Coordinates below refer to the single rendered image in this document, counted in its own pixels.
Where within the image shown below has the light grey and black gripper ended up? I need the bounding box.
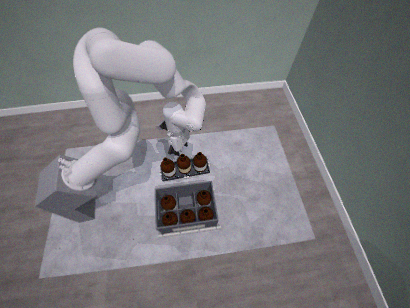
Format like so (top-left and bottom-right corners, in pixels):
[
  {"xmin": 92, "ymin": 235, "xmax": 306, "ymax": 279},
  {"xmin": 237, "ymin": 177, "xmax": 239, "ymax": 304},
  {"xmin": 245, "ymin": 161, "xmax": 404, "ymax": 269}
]
[{"xmin": 168, "ymin": 129, "xmax": 190, "ymax": 156}]

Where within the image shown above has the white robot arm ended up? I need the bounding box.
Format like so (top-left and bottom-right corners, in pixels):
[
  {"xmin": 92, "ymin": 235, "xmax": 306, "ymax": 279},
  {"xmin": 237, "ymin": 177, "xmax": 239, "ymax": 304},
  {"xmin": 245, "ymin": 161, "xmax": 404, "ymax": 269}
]
[{"xmin": 58, "ymin": 28, "xmax": 206, "ymax": 191}]

